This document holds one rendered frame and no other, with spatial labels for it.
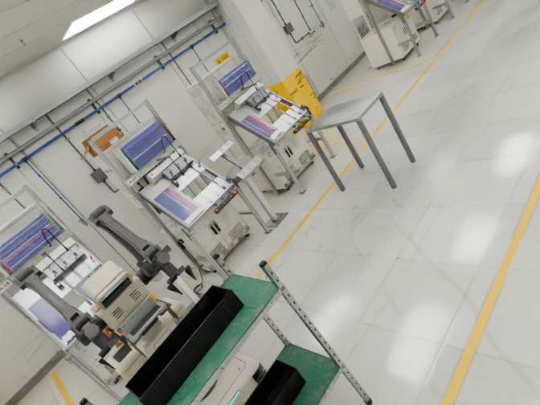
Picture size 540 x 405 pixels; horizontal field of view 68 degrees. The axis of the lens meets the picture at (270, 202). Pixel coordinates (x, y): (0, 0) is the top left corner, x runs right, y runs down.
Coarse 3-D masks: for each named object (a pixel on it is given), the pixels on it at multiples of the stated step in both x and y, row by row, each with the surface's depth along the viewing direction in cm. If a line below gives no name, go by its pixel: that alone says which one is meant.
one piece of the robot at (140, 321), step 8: (144, 304) 216; (152, 304) 219; (160, 304) 216; (136, 312) 213; (144, 312) 216; (152, 312) 214; (160, 312) 215; (128, 320) 210; (136, 320) 213; (144, 320) 212; (152, 320) 209; (120, 328) 208; (128, 328) 210; (136, 328) 210; (144, 328) 207; (128, 336) 207; (136, 336) 204
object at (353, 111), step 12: (372, 96) 371; (384, 96) 370; (336, 108) 404; (348, 108) 383; (360, 108) 363; (384, 108) 375; (324, 120) 397; (336, 120) 376; (348, 120) 357; (360, 120) 350; (396, 132) 385; (348, 144) 438; (372, 144) 359; (324, 156) 414; (408, 156) 396; (360, 168) 452; (384, 168) 369; (336, 180) 426
